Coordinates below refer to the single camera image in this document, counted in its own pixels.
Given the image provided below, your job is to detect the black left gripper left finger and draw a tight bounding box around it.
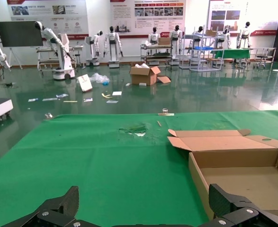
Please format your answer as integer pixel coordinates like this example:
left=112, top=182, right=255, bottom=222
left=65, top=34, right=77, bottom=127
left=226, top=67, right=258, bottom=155
left=1, top=185, right=89, bottom=227

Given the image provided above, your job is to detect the grey metal frame table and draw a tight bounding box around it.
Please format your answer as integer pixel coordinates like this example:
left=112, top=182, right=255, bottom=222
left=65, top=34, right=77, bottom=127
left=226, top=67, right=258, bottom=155
left=36, top=45, right=84, bottom=70

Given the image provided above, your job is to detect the large open cardboard carton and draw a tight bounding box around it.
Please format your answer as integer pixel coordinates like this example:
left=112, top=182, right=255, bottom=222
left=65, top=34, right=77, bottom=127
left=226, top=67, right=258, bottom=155
left=129, top=63, right=162, bottom=86

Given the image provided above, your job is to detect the white black humanoid robot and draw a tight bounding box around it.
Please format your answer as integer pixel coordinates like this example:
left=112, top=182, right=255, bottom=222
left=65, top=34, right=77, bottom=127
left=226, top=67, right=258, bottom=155
left=147, top=26, right=161, bottom=46
left=84, top=30, right=104, bottom=67
left=103, top=26, right=124, bottom=69
left=220, top=27, right=232, bottom=50
left=189, top=26, right=205, bottom=49
left=236, top=21, right=252, bottom=49
left=169, top=25, right=183, bottom=66

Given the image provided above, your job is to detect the white red wall poster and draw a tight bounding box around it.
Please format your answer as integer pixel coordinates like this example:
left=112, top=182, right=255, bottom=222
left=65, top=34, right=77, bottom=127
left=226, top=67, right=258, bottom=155
left=6, top=0, right=90, bottom=36
left=208, top=0, right=278, bottom=36
left=109, top=0, right=187, bottom=36

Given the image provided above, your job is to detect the grey metal shelf rack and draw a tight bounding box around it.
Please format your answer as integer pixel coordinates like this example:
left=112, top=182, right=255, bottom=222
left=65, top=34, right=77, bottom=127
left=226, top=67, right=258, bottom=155
left=189, top=31, right=226, bottom=72

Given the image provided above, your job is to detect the black screen on stand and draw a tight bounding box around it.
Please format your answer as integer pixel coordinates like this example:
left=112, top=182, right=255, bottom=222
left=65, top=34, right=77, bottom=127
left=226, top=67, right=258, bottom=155
left=0, top=20, right=44, bottom=70

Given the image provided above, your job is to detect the open-lid brown cardboard box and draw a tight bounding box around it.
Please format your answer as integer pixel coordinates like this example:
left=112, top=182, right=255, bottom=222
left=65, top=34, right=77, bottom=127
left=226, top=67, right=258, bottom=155
left=167, top=129, right=278, bottom=220

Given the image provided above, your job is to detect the clear plastic bag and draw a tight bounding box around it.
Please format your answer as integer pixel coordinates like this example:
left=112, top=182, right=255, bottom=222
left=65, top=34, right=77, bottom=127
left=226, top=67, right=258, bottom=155
left=89, top=72, right=111, bottom=86

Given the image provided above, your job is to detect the humanoid robot on wheeled column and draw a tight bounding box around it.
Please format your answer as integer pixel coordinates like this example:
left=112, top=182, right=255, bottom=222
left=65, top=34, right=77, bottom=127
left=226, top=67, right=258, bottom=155
left=34, top=21, right=76, bottom=80

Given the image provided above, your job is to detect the black office chair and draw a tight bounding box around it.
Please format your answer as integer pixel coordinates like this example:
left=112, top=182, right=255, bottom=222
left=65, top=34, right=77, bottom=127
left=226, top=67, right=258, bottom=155
left=253, top=54, right=268, bottom=70

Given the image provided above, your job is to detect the white red paper bag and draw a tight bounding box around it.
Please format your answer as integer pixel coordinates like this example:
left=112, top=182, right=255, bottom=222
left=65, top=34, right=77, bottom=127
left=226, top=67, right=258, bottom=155
left=76, top=74, right=93, bottom=93

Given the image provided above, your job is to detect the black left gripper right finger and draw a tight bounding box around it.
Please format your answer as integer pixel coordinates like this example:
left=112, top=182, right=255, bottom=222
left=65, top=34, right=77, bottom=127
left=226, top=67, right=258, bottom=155
left=199, top=183, right=278, bottom=227

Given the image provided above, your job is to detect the table with green cloth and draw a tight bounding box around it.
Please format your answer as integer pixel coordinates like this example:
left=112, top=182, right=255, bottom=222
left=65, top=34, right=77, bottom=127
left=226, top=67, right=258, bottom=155
left=210, top=48, right=251, bottom=70

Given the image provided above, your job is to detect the green tablecloth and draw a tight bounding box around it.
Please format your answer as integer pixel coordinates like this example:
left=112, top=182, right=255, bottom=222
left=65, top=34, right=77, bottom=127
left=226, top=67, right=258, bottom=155
left=0, top=110, right=278, bottom=227

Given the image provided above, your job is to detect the grey metal cart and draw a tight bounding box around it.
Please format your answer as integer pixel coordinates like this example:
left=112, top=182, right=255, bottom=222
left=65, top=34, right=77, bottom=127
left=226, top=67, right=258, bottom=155
left=140, top=43, right=173, bottom=67

